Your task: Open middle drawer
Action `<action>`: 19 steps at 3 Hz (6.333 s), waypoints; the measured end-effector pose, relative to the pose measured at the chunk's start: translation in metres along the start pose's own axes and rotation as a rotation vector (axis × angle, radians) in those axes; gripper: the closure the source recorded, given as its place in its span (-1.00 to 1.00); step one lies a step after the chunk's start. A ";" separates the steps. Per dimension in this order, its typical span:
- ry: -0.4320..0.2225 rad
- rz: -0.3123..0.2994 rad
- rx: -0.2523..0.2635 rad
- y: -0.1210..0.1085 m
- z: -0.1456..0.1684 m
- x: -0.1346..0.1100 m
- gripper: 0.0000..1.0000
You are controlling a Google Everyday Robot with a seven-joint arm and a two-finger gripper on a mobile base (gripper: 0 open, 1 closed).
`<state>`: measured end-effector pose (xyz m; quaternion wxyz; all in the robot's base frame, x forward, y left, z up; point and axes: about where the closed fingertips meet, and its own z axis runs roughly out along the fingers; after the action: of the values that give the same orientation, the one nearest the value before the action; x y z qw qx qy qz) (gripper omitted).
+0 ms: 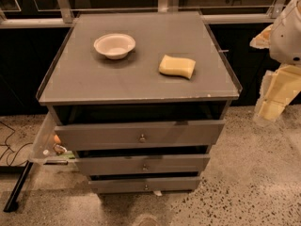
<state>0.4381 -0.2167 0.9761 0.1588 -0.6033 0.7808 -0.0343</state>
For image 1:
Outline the grey drawer cabinet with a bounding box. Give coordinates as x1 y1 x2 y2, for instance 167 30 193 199
38 12 242 181

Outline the clear plastic side bin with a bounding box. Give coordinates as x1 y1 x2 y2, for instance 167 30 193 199
29 114 75 166

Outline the grey top drawer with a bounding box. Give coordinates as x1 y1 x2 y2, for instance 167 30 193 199
55 120 225 151

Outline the grey drawer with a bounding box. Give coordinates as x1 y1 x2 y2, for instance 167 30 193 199
55 120 225 151
75 154 210 176
88 176 200 194

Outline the orange fruit in bin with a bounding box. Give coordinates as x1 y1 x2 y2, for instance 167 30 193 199
54 135 61 144

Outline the black metal floor bar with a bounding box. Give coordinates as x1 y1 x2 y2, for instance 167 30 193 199
3 161 33 213

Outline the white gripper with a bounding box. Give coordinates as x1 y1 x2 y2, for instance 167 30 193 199
249 24 301 121

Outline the metal railing frame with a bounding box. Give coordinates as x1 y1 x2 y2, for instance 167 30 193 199
1 0 290 28

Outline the yellow sponge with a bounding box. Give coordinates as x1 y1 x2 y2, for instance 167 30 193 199
159 55 196 79

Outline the black floor cable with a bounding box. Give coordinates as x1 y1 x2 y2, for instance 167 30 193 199
0 120 34 168

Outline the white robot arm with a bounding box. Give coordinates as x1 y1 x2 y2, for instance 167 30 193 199
249 0 301 121

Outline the white paper bowl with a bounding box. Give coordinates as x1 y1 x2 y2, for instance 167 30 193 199
93 33 135 59

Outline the grey bottom drawer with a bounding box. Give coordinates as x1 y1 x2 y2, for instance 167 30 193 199
88 176 200 194

